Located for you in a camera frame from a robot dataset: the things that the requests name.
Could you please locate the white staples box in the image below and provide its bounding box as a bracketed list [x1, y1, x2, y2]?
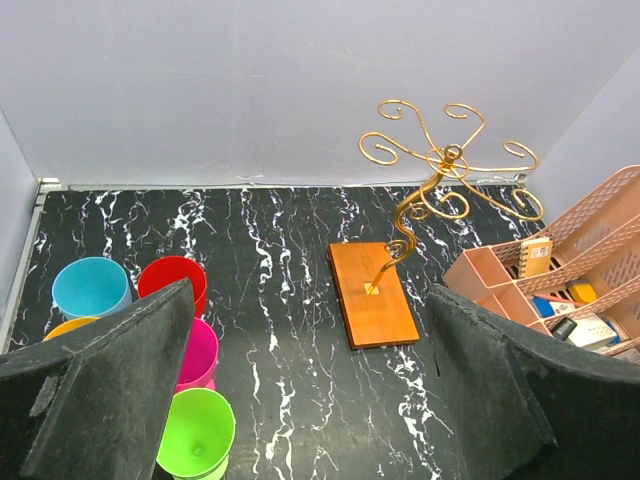
[567, 313, 618, 350]

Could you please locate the gold wire wine glass rack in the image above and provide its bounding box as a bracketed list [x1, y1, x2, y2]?
[328, 99, 544, 350]

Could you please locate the pink wine glass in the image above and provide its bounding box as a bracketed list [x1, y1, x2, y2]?
[175, 317, 219, 393]

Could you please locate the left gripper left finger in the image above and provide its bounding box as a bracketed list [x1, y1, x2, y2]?
[1, 279, 194, 479]

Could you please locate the blue wine glass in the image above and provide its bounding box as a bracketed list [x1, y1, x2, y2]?
[51, 257, 132, 320]

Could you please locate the pink file rack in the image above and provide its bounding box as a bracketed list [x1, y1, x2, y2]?
[539, 165, 639, 284]

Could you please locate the blue eraser block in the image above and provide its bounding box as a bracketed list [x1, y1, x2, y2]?
[531, 297, 555, 318]

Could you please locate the yellow-base amber wine glass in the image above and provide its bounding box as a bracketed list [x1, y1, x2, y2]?
[43, 316, 98, 341]

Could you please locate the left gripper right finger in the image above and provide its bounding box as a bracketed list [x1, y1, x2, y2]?
[426, 285, 639, 479]

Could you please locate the yellow eraser block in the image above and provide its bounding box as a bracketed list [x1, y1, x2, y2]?
[567, 280, 599, 304]

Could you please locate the pink desk organizer tray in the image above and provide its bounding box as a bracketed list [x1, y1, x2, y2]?
[442, 239, 640, 366]

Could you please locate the green wine glass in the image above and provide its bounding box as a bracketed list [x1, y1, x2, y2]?
[156, 387, 236, 480]

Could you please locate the red wine glass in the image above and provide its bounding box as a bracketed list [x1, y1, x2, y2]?
[137, 256, 208, 318]

